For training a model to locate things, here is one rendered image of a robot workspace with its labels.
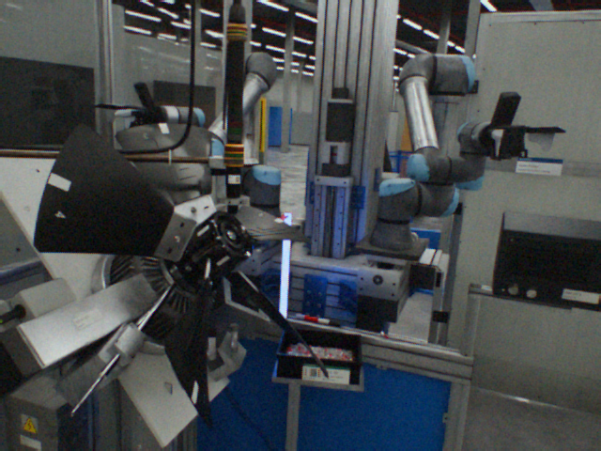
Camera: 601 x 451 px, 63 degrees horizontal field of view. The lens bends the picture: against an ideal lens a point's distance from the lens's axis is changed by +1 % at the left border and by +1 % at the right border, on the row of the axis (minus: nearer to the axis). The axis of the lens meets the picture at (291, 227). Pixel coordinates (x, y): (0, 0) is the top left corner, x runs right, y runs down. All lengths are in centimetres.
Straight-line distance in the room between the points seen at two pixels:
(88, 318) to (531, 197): 230
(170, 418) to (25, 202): 53
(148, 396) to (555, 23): 241
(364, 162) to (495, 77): 108
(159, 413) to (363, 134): 124
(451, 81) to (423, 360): 87
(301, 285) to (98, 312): 104
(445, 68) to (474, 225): 127
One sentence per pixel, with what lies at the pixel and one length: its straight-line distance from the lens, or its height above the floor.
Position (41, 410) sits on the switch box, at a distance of 123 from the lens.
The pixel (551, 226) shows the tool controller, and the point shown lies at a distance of 132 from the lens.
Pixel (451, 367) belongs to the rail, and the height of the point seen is 82.
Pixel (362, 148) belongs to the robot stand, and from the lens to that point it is 189.
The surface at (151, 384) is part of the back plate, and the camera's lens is 108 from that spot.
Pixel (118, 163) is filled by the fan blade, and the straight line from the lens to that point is 91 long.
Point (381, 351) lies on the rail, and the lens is 146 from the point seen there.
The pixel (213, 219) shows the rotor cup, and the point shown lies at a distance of 98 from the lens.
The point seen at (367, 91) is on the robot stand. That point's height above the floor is 156.
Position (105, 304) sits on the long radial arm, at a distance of 94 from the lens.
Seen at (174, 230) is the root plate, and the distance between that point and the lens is 98.
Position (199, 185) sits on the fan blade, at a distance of 110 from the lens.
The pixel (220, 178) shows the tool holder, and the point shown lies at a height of 133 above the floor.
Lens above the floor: 147
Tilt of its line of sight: 13 degrees down
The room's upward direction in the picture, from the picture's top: 3 degrees clockwise
